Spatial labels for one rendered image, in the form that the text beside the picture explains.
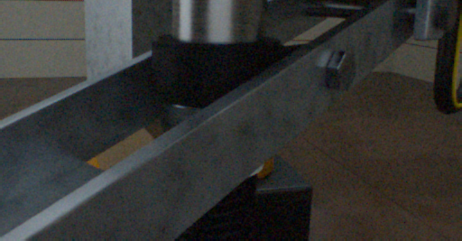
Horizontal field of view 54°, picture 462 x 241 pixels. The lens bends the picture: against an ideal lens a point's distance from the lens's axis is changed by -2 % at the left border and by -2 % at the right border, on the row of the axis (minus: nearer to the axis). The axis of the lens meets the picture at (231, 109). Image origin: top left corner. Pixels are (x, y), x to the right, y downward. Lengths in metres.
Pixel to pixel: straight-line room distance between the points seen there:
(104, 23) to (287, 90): 0.76
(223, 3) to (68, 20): 6.07
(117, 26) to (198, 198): 0.75
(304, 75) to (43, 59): 6.16
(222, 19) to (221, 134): 0.08
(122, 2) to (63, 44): 5.44
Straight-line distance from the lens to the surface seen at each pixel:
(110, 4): 0.98
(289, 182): 0.92
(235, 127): 0.25
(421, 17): 0.43
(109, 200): 0.20
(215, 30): 0.29
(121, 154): 0.78
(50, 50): 6.39
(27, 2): 6.38
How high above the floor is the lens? 1.09
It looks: 14 degrees down
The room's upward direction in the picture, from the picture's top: 2 degrees clockwise
